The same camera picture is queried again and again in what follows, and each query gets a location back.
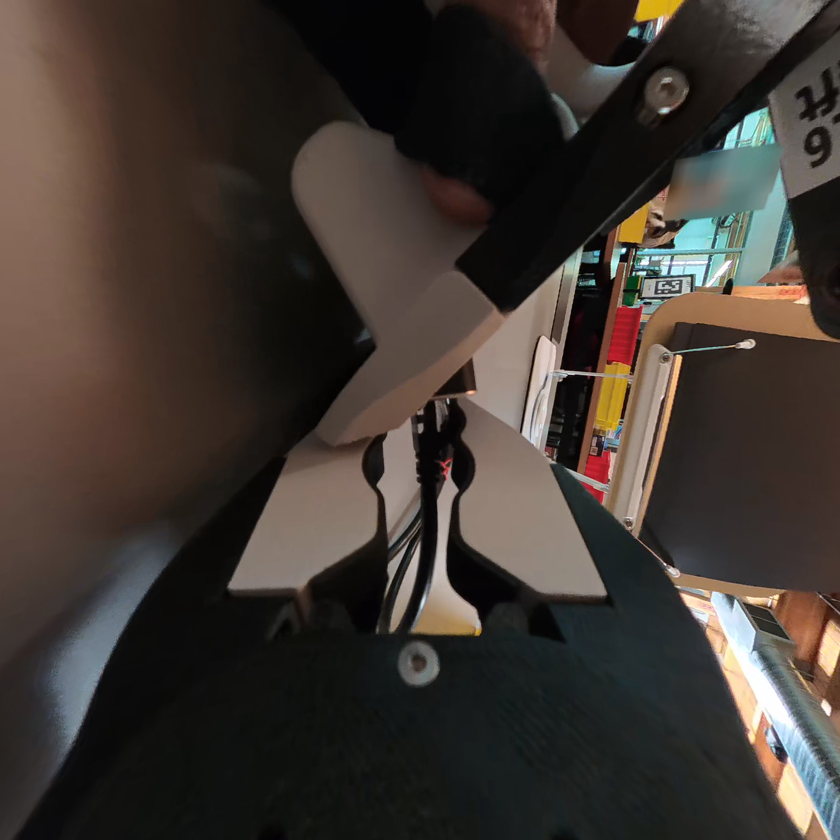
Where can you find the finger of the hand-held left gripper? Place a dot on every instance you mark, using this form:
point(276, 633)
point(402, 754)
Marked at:
point(374, 223)
point(407, 367)

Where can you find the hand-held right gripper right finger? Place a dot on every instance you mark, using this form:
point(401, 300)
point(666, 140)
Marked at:
point(525, 518)

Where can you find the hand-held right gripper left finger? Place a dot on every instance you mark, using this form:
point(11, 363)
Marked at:
point(308, 518)

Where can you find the person's left hand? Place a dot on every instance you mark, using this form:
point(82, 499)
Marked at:
point(459, 197)

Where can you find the red plastic bin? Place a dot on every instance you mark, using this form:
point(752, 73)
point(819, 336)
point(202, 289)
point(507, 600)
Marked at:
point(627, 334)
point(597, 472)

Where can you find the printed marker sign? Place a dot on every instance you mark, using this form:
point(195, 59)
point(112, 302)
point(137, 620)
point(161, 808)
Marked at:
point(668, 287)

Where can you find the wooden tablet stand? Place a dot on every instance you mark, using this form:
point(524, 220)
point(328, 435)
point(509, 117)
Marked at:
point(722, 307)

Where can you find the black tablet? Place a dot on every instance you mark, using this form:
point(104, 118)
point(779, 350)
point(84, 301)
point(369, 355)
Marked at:
point(754, 459)

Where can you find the corrugated silver ceiling duct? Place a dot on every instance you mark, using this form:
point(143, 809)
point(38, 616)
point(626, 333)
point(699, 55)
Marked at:
point(807, 735)

